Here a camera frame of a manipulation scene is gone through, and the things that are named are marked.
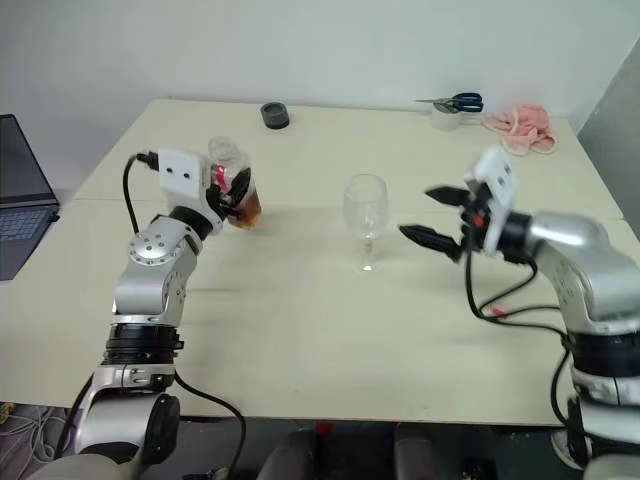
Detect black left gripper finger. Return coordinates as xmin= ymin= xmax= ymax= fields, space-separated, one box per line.
xmin=227 ymin=168 xmax=253 ymax=212

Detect black round lid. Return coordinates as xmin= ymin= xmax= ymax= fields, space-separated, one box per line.
xmin=259 ymin=101 xmax=292 ymax=133

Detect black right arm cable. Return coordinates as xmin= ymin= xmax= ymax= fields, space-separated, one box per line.
xmin=464 ymin=248 xmax=576 ymax=432

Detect white tape roll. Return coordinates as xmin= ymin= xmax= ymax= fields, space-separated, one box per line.
xmin=430 ymin=106 xmax=464 ymax=133

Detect white floor cable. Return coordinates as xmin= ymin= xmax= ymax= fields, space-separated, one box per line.
xmin=8 ymin=405 xmax=65 ymax=462

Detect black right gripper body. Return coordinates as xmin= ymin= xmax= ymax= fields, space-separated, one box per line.
xmin=460 ymin=180 xmax=494 ymax=254

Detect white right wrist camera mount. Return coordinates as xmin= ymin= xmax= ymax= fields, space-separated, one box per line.
xmin=463 ymin=145 xmax=518 ymax=254

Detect grey laptop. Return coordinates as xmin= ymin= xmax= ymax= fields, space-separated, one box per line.
xmin=0 ymin=113 xmax=63 ymax=283

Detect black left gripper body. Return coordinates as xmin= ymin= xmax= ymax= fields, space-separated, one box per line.
xmin=205 ymin=185 xmax=233 ymax=221

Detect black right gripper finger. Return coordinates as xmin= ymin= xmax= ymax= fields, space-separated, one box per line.
xmin=424 ymin=186 xmax=471 ymax=207
xmin=397 ymin=224 xmax=465 ymax=263

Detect pink cloth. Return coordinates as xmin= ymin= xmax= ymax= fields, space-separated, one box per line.
xmin=481 ymin=103 xmax=559 ymax=158

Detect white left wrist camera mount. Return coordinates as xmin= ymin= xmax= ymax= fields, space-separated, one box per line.
xmin=157 ymin=147 xmax=225 ymax=236

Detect clear wine glass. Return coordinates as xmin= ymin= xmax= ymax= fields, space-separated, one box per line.
xmin=342 ymin=173 xmax=389 ymax=274

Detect blue handled scissors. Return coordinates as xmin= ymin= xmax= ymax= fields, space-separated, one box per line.
xmin=413 ymin=91 xmax=485 ymax=114

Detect clear bottle with red tape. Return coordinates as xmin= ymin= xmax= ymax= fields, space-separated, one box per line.
xmin=206 ymin=135 xmax=264 ymax=231

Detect dark grey rounded shape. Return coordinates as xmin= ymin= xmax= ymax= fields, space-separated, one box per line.
xmin=393 ymin=423 xmax=452 ymax=480
xmin=256 ymin=428 xmax=322 ymax=480

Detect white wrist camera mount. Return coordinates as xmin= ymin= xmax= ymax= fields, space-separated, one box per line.
xmin=157 ymin=147 xmax=225 ymax=236
xmin=463 ymin=145 xmax=518 ymax=254

